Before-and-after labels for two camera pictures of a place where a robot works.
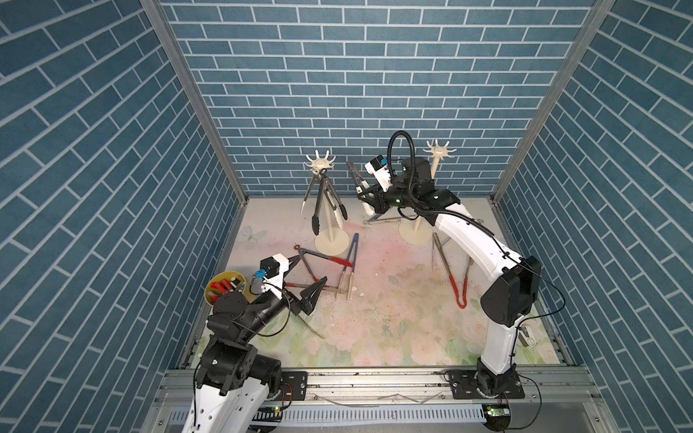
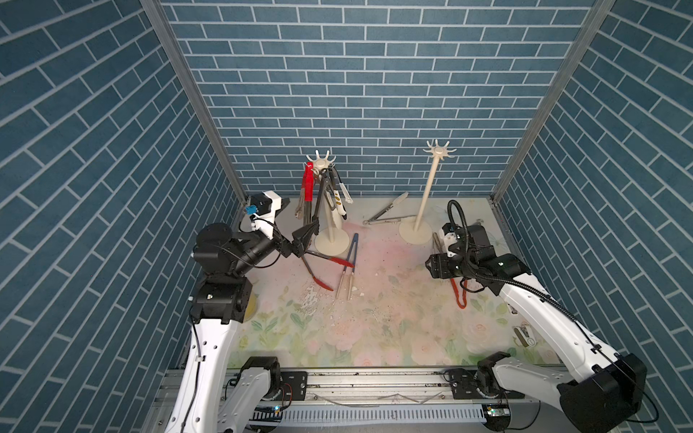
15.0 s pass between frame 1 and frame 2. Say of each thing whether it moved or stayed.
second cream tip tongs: stayed
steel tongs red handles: stayed
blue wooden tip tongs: stayed
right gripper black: moved
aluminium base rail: stayed
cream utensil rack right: stayed
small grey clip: stayed
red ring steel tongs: moved
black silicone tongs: moved
